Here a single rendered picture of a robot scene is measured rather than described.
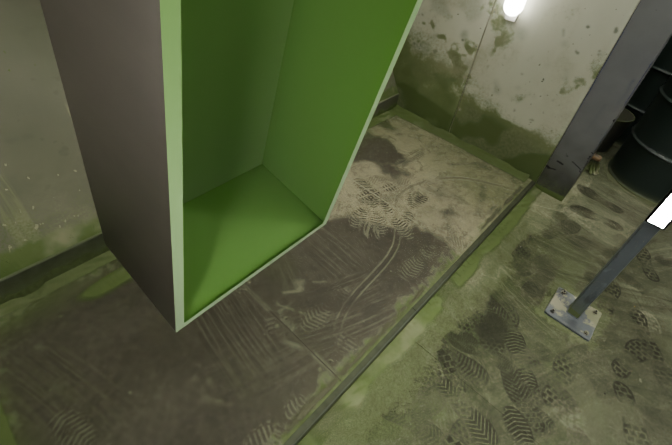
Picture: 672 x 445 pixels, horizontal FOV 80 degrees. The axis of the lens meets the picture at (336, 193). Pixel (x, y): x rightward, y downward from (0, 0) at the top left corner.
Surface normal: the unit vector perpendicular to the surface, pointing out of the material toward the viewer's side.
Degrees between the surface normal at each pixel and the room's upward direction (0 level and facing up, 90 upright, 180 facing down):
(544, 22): 90
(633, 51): 90
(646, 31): 90
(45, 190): 57
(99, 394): 0
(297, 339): 0
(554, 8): 90
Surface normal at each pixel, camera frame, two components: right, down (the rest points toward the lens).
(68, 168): 0.68, 0.02
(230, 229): 0.27, -0.64
